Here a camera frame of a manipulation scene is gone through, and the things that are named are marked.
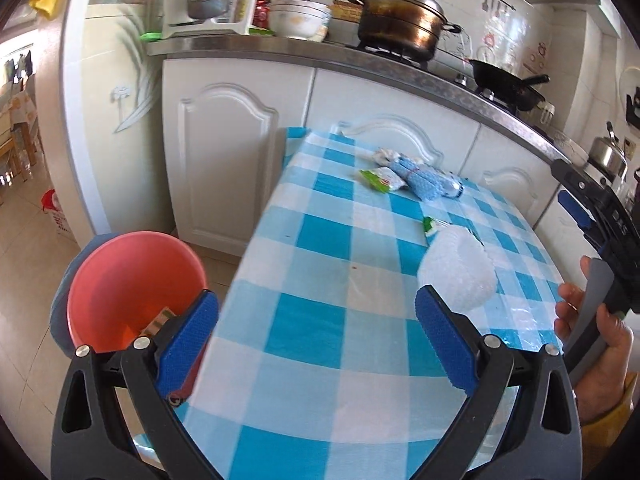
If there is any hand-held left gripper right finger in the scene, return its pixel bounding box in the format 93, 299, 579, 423
415, 285, 583, 480

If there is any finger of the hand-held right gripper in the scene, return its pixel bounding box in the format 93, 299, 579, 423
556, 189, 608, 251
549, 157, 608, 201

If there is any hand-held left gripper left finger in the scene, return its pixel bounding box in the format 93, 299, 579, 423
50, 289, 221, 480

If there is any large white foam net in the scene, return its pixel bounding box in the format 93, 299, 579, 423
417, 225, 497, 313

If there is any pink plastic basin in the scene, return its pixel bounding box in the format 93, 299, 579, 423
66, 231, 210, 401

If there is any small green white packet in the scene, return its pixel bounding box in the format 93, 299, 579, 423
422, 216, 453, 247

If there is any blue patterned cloth roll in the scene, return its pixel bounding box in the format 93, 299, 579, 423
387, 156, 453, 202

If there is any green cookie packet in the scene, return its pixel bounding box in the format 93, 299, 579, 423
360, 166, 405, 193

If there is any person's right forearm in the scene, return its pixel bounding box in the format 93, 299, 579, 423
580, 385, 640, 466

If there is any person's right hand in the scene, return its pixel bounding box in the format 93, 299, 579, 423
554, 255, 637, 428

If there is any steel kettle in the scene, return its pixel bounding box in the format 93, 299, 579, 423
586, 121, 630, 181

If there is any black wok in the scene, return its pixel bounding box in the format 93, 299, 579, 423
467, 57, 551, 112

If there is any blue checked tablecloth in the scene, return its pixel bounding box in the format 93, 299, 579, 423
132, 127, 581, 480

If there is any blue stool cushion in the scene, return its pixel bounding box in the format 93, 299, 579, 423
50, 232, 116, 361

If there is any red white laundry basket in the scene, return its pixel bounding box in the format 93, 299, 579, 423
41, 189, 76, 241

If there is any white kitchen cabinet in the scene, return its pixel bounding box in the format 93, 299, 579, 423
161, 57, 601, 261

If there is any crumpled white packet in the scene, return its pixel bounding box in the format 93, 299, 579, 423
370, 147, 426, 166

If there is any large brown steel pot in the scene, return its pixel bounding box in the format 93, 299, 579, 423
347, 0, 463, 61

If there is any gas stove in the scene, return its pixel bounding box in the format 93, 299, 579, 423
345, 40, 531, 116

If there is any dining table with cloth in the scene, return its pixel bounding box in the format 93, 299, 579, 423
10, 92, 40, 128

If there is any steel kitchen countertop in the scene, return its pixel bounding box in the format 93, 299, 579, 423
145, 35, 596, 171

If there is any stack of white bowls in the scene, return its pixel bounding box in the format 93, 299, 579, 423
268, 0, 332, 42

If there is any white dish rack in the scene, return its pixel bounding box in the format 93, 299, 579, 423
161, 0, 258, 41

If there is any small steel pot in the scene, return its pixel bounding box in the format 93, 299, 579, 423
181, 0, 236, 21

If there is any utensil wall sticker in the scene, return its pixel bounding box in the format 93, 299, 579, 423
480, 0, 516, 26

